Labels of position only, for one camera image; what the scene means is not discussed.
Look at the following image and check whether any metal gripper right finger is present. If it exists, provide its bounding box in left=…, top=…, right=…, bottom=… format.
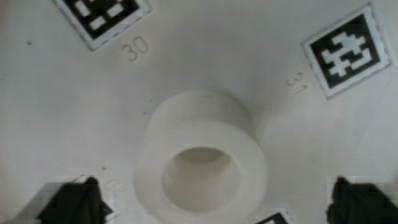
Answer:
left=327, top=177, right=398, bottom=224

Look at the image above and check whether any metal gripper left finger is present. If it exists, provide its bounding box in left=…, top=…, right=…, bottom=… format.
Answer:
left=12, top=176, right=114, bottom=224

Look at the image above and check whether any white round table top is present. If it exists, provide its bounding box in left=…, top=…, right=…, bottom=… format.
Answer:
left=0, top=0, right=398, bottom=224

